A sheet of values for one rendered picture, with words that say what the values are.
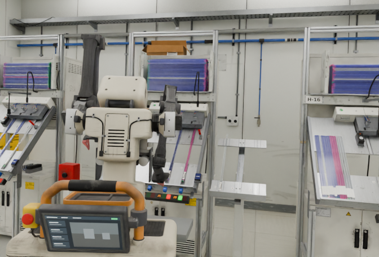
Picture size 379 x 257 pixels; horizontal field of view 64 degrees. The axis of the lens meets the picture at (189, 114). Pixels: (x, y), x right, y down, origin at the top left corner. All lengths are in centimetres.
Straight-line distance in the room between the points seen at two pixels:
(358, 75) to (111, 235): 205
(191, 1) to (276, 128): 198
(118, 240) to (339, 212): 176
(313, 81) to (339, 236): 117
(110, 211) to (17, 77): 249
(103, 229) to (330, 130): 185
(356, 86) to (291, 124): 158
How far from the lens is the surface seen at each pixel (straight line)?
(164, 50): 296
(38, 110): 304
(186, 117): 244
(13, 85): 332
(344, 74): 252
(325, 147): 232
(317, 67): 268
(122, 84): 142
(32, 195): 309
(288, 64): 399
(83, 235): 103
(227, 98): 396
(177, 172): 218
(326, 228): 247
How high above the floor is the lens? 124
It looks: 1 degrees down
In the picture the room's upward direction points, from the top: 2 degrees clockwise
